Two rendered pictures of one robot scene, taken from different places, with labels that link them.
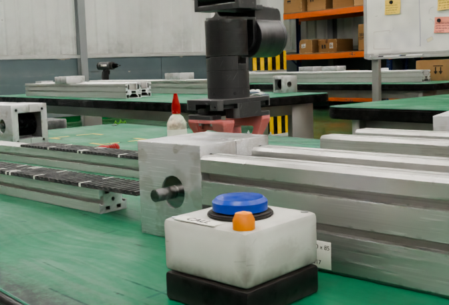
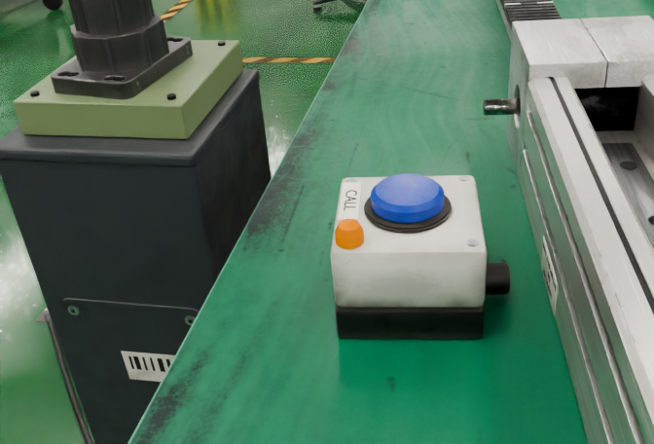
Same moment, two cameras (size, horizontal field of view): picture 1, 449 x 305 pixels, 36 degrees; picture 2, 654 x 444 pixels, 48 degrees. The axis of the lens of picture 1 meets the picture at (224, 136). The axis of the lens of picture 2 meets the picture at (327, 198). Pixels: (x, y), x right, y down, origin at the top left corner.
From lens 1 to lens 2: 38 cm
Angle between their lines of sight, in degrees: 57
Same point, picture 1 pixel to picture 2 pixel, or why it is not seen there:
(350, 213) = (569, 266)
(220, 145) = (571, 67)
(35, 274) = (325, 159)
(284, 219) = (418, 247)
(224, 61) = not seen: outside the picture
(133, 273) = not seen: hidden behind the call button
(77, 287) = (319, 197)
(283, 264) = (405, 297)
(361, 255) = (566, 327)
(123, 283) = not seen: hidden behind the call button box
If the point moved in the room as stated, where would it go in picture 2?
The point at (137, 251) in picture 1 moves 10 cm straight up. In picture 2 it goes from (448, 166) to (450, 41)
